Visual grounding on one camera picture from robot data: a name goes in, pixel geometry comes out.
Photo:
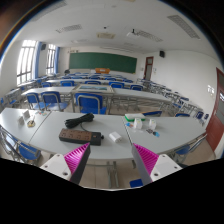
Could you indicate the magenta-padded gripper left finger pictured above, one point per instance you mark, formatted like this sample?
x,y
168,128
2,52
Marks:
x,y
56,165

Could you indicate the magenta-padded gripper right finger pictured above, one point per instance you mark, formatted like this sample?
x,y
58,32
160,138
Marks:
x,y
164,165

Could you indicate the white charger block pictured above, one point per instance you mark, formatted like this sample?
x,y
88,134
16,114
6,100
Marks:
x,y
115,137

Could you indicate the blue round sticker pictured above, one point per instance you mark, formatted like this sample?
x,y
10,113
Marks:
x,y
156,134

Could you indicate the dark brown power strip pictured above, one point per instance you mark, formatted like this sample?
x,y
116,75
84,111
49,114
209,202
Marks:
x,y
78,136

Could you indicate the small white box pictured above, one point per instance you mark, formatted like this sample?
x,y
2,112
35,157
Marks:
x,y
20,120
26,114
152,124
138,124

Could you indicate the yellow tape roll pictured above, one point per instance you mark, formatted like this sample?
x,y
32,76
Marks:
x,y
31,124

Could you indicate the colourful printed card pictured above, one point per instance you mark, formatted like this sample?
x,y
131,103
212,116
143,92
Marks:
x,y
129,124

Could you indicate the green and white case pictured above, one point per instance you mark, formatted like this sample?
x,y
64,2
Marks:
x,y
135,117

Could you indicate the red-brown door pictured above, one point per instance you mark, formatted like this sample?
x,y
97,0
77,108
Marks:
x,y
216,113

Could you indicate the grey classroom desks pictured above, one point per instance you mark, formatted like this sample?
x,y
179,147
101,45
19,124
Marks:
x,y
140,93

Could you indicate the desk with printed top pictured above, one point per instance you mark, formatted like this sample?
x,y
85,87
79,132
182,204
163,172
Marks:
x,y
93,88

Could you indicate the brown door with window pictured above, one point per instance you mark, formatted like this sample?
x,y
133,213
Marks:
x,y
148,68

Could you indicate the orange lectern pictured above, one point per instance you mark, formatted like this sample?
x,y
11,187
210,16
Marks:
x,y
102,70

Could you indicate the blue curtain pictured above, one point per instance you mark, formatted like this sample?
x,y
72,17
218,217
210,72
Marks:
x,y
38,60
57,60

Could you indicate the narrow window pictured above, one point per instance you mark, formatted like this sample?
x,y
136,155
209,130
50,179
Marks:
x,y
50,59

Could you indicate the large window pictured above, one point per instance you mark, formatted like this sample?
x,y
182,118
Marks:
x,y
26,63

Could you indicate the green chalkboard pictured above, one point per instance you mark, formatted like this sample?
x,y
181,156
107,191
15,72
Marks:
x,y
103,62

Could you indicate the ceiling projector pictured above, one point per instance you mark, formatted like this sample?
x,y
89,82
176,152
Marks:
x,y
133,33

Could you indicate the ceiling light panels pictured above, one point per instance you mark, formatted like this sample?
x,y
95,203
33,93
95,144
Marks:
x,y
69,28

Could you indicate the blue chair with metal frame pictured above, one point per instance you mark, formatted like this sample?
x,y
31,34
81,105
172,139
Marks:
x,y
90,103

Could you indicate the black wall speaker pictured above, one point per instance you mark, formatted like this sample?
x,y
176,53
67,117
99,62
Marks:
x,y
43,46
162,54

